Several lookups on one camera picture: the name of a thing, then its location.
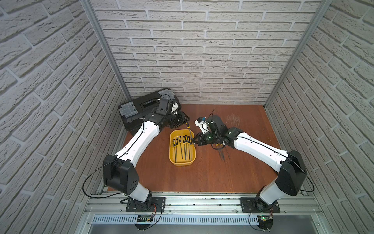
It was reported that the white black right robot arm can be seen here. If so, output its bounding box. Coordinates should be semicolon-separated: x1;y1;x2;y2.
192;127;307;206

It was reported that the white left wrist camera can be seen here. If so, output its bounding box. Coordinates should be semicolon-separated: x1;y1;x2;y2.
170;100;180;115

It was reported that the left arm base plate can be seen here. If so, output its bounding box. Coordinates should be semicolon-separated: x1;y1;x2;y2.
126;197;166;213

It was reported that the black plastic toolbox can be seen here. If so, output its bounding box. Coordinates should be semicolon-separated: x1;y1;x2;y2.
118;88;177;136

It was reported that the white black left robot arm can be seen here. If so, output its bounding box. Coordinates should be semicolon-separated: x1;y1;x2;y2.
103;98;190;204

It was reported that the yellow plastic tray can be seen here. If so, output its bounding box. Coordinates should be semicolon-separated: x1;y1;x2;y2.
169;129;196;166

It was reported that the right controller board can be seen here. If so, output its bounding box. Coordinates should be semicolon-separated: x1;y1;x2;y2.
257;215;273;231

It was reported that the controller board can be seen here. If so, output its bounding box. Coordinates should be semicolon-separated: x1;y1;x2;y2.
257;215;273;231
135;214;154;231

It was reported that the left controller board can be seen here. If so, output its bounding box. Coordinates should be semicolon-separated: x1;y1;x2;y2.
135;214;154;231

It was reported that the black yellow file six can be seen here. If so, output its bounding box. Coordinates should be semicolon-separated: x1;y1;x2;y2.
186;123;193;144

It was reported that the aluminium front rail frame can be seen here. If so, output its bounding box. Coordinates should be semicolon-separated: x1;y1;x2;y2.
75;192;332;234

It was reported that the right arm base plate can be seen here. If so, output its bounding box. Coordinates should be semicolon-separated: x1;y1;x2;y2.
239;198;281;214

